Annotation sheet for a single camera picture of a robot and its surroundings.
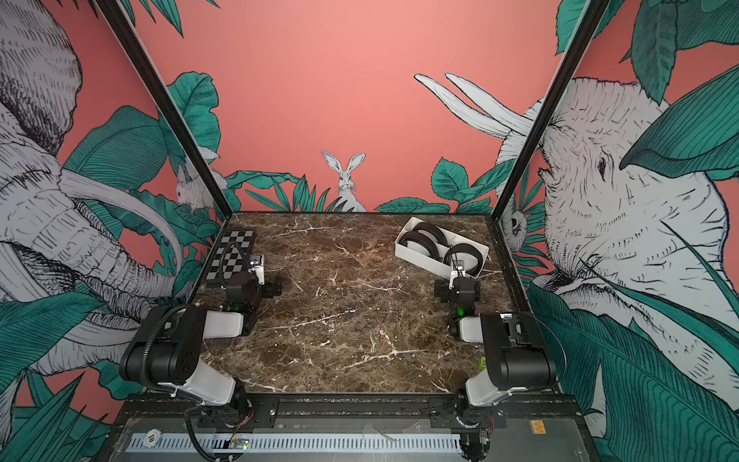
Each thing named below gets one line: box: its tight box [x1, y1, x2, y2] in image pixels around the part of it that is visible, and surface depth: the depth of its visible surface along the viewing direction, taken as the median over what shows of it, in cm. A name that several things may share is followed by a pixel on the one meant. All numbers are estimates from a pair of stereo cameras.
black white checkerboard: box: [203, 228, 256, 286], surface depth 106 cm
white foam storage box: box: [394, 215, 490, 280], surface depth 102 cm
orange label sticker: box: [530, 419, 547, 435], surface depth 73 cm
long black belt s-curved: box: [412, 221, 450, 248], surface depth 106 cm
